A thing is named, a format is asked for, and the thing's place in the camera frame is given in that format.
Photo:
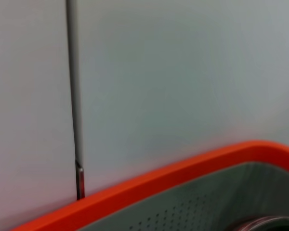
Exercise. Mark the glass teacup black holder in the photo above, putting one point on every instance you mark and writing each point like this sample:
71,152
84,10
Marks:
267,225

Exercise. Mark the grey perforated storage bin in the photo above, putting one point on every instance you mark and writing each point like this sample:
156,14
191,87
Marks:
207,192

